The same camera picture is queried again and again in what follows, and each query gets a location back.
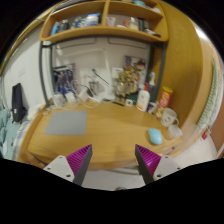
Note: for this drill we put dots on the white crumpled tissue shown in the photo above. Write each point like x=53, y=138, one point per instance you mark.
x=35, y=111

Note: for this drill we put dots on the clear lidded plastic cup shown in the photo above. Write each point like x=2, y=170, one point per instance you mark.
x=58, y=100

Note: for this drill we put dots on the wooden shelf unit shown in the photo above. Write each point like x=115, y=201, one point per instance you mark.
x=100, y=30

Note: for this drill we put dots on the colourful printed box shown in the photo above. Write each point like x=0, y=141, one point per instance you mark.
x=135, y=63

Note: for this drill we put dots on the checked blue bedding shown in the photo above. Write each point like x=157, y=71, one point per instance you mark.
x=8, y=133

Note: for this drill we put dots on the grey mouse pad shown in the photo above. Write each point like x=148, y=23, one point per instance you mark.
x=66, y=122

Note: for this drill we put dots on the white power strip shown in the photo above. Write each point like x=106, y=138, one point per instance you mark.
x=93, y=98

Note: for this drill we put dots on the clear lidded plastic container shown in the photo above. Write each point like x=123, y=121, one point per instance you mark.
x=174, y=132

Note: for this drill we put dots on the small white cube clock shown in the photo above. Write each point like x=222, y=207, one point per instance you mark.
x=129, y=102

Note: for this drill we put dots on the white printed mug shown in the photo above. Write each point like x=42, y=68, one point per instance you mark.
x=167, y=117

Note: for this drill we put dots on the robot model kit box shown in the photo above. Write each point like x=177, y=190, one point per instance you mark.
x=64, y=80

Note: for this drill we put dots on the red yellow chips can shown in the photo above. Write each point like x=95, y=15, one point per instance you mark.
x=165, y=98

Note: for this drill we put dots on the blue snack packet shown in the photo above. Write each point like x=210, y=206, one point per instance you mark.
x=151, y=107

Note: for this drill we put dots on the light blue computer mouse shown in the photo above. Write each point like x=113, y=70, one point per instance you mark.
x=155, y=136

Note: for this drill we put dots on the white red-capped pump bottle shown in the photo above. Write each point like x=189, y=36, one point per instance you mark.
x=143, y=100

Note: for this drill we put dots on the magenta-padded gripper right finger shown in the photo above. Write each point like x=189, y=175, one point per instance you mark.
x=165, y=166

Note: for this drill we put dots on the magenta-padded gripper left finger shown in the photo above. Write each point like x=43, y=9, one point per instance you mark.
x=60, y=166

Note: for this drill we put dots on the black hanging bag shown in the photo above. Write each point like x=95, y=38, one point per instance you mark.
x=18, y=103

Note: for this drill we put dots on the white cube charger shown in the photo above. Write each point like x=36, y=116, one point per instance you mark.
x=70, y=97

